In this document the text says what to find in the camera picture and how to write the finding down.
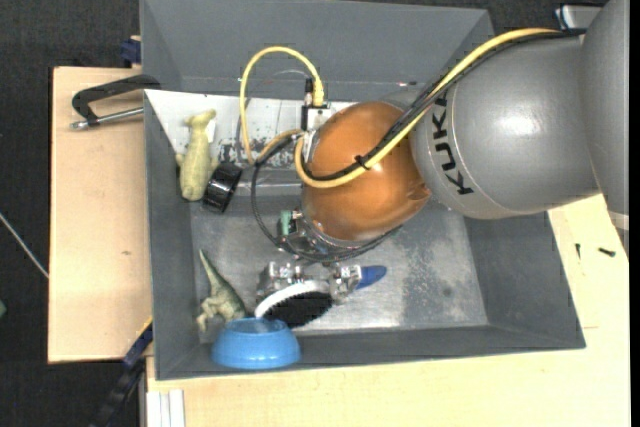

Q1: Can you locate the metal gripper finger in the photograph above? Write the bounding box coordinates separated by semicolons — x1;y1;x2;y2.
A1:
256;261;303;304
327;263;364;307

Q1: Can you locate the green toy dinosaur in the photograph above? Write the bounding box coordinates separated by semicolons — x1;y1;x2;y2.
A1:
195;248;248;333

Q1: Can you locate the blue bowl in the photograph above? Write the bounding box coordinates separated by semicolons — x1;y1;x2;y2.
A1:
209;317;303;371

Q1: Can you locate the black cup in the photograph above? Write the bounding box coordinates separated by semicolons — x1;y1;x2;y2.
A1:
201;161;244;215

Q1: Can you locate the grey metal bin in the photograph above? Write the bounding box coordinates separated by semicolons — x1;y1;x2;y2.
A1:
138;0;587;382

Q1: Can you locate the pale yellow toy animal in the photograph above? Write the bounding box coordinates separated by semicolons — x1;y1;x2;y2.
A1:
175;108;222;203

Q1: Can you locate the pale cardboard board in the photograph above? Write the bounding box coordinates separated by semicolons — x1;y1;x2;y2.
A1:
47;66;154;364

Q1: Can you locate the white black brush blue handle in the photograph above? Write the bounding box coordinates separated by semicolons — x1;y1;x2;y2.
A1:
253;264;388;330

